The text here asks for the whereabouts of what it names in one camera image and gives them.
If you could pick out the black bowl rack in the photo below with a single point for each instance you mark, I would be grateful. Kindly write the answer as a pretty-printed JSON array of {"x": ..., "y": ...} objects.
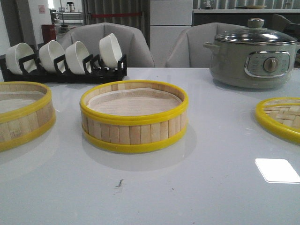
[{"x": 94, "y": 71}]

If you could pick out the white steamer liner cloth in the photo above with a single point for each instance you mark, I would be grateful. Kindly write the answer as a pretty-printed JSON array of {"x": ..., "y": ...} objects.
[
  {"x": 15, "y": 100},
  {"x": 134, "y": 102}
]

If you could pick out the woven bamboo steamer lid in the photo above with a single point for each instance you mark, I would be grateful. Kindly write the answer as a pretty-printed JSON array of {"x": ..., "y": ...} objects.
[{"x": 280, "y": 116}]

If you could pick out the grey chair right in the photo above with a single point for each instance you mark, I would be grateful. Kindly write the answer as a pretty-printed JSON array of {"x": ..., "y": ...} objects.
[{"x": 188, "y": 50}]

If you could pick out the red cylinder bin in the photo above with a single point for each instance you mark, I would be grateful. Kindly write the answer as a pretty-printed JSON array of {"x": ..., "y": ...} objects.
[{"x": 48, "y": 32}]

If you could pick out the white bowl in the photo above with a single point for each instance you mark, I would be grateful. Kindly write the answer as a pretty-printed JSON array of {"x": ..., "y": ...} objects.
[
  {"x": 75, "y": 54},
  {"x": 15, "y": 53},
  {"x": 48, "y": 53},
  {"x": 110, "y": 50}
]

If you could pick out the white steamer liner cloth centre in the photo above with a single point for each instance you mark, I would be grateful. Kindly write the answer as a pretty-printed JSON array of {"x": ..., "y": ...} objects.
[{"x": 134, "y": 102}]

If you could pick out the grey chair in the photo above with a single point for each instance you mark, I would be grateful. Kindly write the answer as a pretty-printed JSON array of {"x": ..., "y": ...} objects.
[
  {"x": 188, "y": 50},
  {"x": 131, "y": 40}
]

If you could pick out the bamboo steamer tray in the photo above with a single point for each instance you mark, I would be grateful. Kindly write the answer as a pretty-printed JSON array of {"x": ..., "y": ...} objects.
[
  {"x": 22, "y": 125},
  {"x": 134, "y": 134}
]

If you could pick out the green electric cooking pot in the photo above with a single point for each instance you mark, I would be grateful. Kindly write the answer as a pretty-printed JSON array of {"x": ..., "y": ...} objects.
[{"x": 252, "y": 66}]

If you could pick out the white bowl far left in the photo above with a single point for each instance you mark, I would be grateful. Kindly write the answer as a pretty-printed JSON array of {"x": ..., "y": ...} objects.
[{"x": 15, "y": 53}]

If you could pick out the glass pot lid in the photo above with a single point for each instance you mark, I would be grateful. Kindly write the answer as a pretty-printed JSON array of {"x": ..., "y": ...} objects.
[{"x": 256, "y": 34}]

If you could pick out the grey chair left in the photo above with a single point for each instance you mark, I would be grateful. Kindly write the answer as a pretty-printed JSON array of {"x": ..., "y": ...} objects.
[{"x": 131, "y": 40}]

